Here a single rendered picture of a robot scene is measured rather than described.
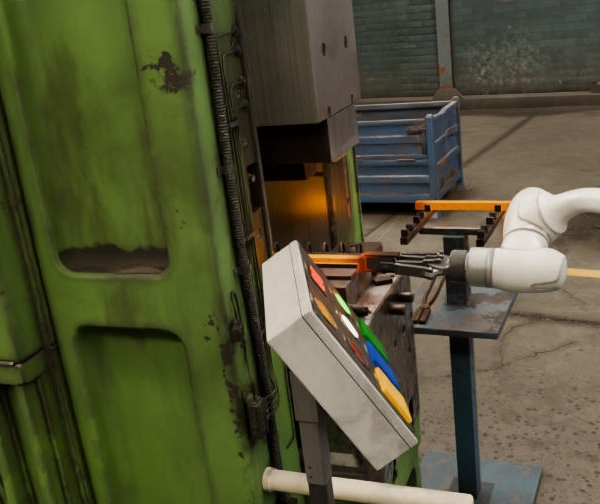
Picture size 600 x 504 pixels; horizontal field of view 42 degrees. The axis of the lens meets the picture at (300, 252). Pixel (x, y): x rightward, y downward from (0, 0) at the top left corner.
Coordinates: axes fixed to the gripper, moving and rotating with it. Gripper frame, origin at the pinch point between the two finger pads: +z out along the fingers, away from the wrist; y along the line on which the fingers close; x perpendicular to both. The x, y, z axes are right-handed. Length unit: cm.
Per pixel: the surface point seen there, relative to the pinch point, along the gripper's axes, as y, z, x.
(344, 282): -9.3, 6.4, -1.9
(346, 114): 0.5, 6.7, 35.1
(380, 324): -7.8, -1.2, -12.6
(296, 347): -74, -8, 15
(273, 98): -17.4, 16.5, 41.9
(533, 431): 90, -28, -99
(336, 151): -8.7, 6.5, 28.7
